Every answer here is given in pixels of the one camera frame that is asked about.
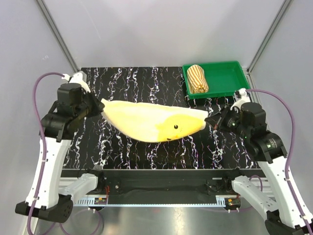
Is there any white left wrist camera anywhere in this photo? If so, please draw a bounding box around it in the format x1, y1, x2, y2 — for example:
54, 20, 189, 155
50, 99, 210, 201
62, 71, 91, 93

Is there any connector box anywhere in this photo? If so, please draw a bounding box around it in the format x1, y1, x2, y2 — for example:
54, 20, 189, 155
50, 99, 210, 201
225, 197, 241, 211
94, 197, 108, 206

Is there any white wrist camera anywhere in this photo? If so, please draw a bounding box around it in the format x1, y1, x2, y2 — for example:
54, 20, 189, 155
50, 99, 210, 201
230, 88, 251, 111
62, 71, 91, 93

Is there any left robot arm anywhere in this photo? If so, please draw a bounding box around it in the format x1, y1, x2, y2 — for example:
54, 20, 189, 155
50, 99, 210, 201
15, 81, 106, 223

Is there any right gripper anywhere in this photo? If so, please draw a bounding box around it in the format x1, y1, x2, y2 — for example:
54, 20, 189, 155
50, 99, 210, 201
204, 103, 249, 138

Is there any orange striped towel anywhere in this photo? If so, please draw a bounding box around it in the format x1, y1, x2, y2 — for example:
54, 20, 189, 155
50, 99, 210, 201
187, 65, 209, 94

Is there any green plastic tray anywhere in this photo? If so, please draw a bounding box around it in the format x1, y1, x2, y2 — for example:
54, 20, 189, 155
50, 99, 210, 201
182, 61, 250, 99

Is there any right connector box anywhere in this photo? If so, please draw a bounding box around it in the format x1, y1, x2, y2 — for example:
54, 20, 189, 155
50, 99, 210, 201
225, 197, 241, 211

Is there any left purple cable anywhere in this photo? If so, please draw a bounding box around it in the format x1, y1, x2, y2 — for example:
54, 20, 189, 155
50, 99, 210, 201
26, 72, 102, 235

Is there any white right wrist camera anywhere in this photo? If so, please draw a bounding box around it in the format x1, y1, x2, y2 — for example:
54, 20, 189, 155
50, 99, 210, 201
230, 88, 251, 111

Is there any left connector box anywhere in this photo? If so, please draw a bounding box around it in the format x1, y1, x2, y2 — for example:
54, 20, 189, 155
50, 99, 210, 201
94, 197, 108, 206

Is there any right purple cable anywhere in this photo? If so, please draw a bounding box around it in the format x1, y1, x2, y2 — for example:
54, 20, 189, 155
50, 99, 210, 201
246, 89, 311, 231

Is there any yellow chick towel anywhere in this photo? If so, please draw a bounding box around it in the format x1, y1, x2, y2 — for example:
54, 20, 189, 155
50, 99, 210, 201
101, 98, 208, 143

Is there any aluminium frame rail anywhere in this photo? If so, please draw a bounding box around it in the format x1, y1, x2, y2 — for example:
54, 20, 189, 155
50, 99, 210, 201
58, 177, 277, 209

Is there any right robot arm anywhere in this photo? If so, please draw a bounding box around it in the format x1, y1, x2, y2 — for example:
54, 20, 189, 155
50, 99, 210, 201
205, 102, 313, 235

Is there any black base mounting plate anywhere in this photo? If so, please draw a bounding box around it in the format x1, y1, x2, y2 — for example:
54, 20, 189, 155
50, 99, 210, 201
61, 169, 243, 206

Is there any purple cable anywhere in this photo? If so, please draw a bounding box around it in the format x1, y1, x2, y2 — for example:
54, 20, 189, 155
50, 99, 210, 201
26, 72, 102, 235
246, 89, 311, 231

